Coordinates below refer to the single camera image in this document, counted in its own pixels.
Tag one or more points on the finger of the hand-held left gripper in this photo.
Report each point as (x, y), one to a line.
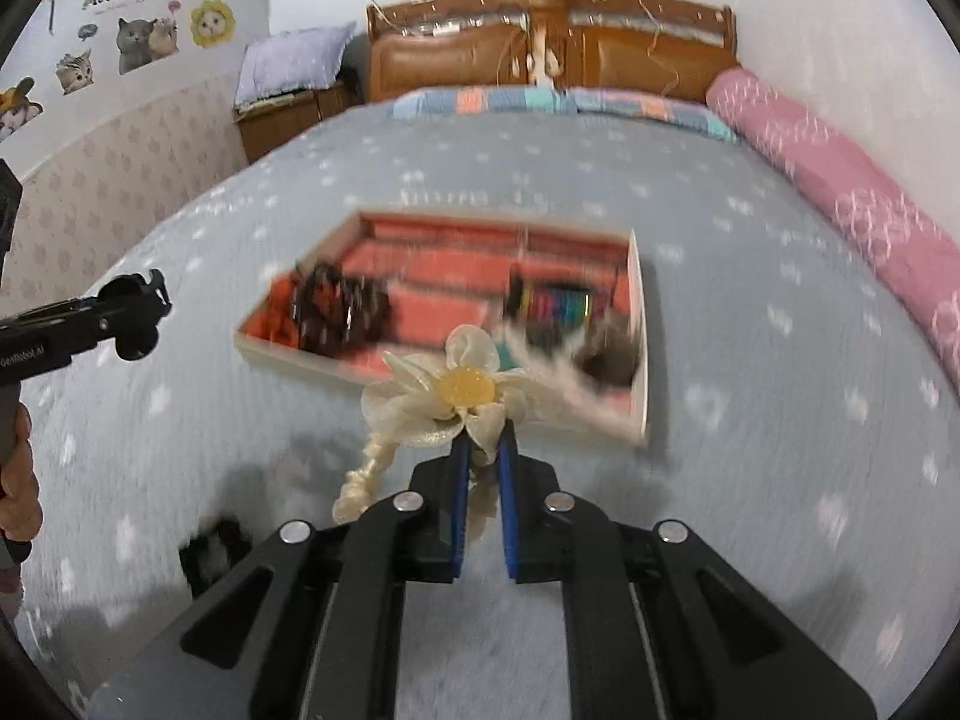
(135, 341)
(131, 292)

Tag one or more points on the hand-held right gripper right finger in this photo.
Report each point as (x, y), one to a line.
(508, 517)

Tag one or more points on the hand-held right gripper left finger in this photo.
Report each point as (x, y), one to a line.
(457, 517)

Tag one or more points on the orange scrunchie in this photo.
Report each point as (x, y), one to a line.
(281, 311)

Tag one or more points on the beige jewelry tray orange lining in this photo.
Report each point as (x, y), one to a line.
(450, 270)

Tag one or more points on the person's left hand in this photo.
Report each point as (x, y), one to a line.
(19, 487)

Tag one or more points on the wooden nightstand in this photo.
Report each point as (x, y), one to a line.
(285, 120)

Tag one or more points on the plaid pillow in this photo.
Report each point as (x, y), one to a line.
(660, 109)
(480, 100)

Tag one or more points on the wooden bed headboard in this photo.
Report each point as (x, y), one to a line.
(465, 52)

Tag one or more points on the small doll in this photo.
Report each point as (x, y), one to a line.
(544, 60)

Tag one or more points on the pink circle-print bolster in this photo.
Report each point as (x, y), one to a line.
(847, 195)

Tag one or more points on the hooded cat wall sticker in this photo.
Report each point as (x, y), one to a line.
(16, 109)

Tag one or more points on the tabby kitten wall sticker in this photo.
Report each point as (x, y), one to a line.
(75, 71)

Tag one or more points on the grey cat wall sticker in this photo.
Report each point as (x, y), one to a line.
(146, 41)

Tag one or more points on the sunflower cat wall sticker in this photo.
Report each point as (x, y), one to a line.
(212, 22)

